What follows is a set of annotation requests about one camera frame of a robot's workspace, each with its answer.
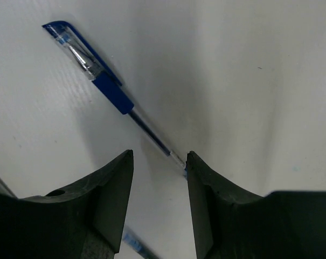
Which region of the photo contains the dark blue gel pen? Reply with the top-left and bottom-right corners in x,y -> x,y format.
122,226 -> 159,259

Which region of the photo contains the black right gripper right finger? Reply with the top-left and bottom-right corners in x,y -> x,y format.
187,152 -> 326,258

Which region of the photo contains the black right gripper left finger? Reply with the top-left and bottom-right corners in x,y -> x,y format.
0,150 -> 134,258

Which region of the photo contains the blue clear ballpoint pen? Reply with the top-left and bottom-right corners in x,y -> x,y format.
42,21 -> 187,178

